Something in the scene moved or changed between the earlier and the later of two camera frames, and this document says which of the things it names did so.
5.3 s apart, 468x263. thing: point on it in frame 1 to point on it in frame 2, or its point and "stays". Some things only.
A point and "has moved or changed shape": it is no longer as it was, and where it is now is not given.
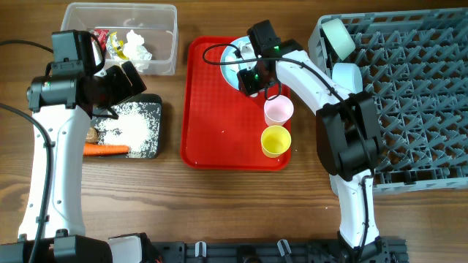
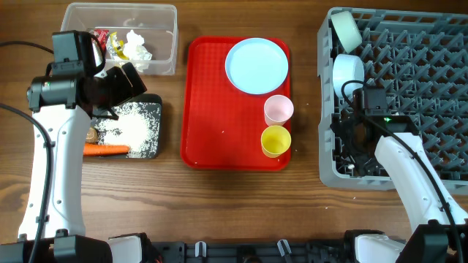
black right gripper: (248, 87) to (344, 127)
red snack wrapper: (101, 34) stays
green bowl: (338, 37) to (347, 31)
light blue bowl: (349, 76) has moved or changed shape
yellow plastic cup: (275, 140) stays
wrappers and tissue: (136, 52) stays
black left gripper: (124, 90) stays
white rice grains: (137, 127) stays
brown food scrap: (91, 136) stays
